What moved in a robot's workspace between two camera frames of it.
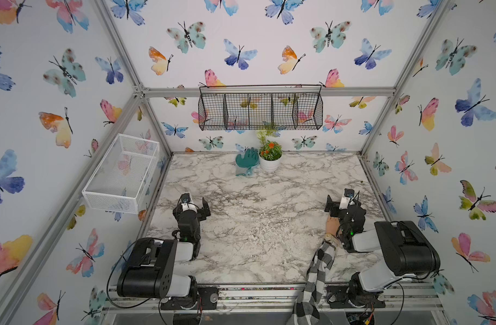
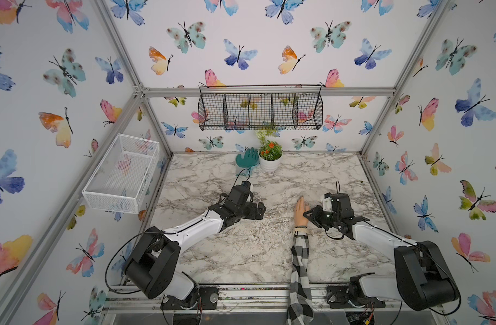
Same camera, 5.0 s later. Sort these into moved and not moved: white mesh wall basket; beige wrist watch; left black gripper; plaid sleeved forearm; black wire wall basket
Moved: plaid sleeved forearm; left black gripper; beige wrist watch
Not moved: white mesh wall basket; black wire wall basket
